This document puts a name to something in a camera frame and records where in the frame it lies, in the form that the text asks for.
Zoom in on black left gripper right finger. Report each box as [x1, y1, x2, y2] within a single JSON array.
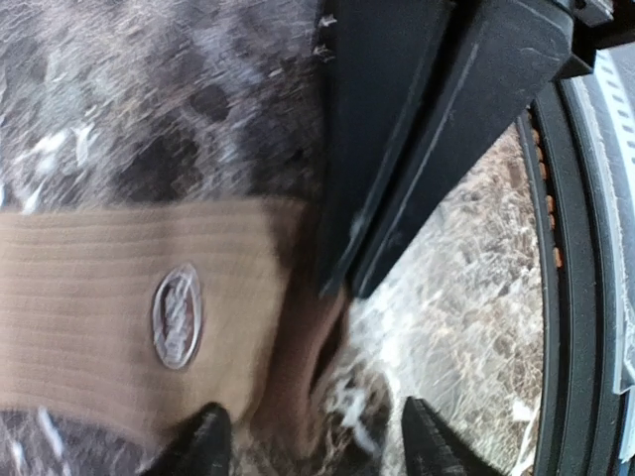
[[401, 397, 501, 476]]

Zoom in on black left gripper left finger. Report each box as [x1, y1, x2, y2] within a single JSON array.
[[143, 403, 232, 476]]

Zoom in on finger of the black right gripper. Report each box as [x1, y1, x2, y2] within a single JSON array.
[[316, 1, 457, 295]]

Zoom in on brown sock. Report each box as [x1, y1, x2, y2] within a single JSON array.
[[1, 197, 348, 458]]

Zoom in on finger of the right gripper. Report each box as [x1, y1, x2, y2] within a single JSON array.
[[351, 1, 574, 298]]

